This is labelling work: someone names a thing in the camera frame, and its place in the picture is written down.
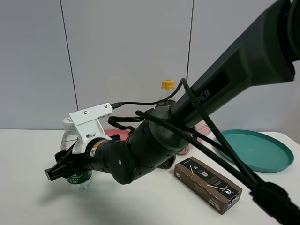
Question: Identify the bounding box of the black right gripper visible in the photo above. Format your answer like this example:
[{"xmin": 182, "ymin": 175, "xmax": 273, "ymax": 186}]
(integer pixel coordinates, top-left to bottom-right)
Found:
[{"xmin": 45, "ymin": 138, "xmax": 113, "ymax": 181}]

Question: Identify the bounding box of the green label water bottle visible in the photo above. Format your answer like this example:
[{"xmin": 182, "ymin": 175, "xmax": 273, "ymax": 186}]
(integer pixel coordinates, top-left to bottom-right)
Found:
[{"xmin": 60, "ymin": 117, "xmax": 93, "ymax": 192}]

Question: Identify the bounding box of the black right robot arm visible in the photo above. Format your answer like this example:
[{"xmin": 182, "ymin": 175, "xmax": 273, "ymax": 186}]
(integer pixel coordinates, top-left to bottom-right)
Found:
[{"xmin": 45, "ymin": 0, "xmax": 300, "ymax": 225}]

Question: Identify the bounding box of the pink square plastic dish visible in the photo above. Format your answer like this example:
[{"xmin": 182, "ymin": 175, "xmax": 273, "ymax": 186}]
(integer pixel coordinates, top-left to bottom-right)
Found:
[{"xmin": 105, "ymin": 129, "xmax": 129, "ymax": 140}]

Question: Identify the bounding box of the cola bottle yellow cap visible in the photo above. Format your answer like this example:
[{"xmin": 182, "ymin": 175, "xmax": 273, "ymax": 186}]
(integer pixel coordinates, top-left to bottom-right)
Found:
[{"xmin": 154, "ymin": 79, "xmax": 177, "ymax": 110}]

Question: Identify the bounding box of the brown cardboard box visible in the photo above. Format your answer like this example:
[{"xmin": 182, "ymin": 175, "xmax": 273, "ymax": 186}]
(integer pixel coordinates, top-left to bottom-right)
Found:
[{"xmin": 174, "ymin": 157, "xmax": 242, "ymax": 215}]

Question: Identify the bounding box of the pink rolled towel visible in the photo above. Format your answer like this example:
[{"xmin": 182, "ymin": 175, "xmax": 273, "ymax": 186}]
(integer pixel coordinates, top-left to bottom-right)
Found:
[{"xmin": 175, "ymin": 119, "xmax": 211, "ymax": 156}]

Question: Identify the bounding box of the teal round plastic plate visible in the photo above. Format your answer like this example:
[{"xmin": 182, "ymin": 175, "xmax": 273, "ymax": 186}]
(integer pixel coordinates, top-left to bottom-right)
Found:
[{"xmin": 221, "ymin": 129, "xmax": 294, "ymax": 173}]

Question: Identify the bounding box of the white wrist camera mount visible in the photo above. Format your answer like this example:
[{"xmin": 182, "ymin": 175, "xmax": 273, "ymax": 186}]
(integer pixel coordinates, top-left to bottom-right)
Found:
[{"xmin": 69, "ymin": 103, "xmax": 113, "ymax": 154}]

